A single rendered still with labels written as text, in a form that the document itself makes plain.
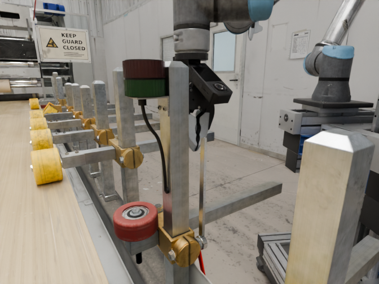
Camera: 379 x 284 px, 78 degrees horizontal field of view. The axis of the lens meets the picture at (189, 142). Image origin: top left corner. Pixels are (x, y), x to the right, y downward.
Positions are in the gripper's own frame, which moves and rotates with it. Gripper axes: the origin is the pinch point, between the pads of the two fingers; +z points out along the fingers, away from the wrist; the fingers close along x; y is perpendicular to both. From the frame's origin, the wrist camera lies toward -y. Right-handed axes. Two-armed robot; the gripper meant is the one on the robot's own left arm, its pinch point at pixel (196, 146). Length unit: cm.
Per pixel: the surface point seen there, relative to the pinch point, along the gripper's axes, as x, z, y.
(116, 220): 20.5, 8.3, -5.9
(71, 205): 26.5, 8.9, 4.7
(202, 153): 2.7, -0.6, -6.3
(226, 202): -4.8, 13.0, -5.5
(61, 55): 4, -36, 242
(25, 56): 35, -34, 246
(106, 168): 12.1, 16.0, 39.1
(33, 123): 32, 2, 66
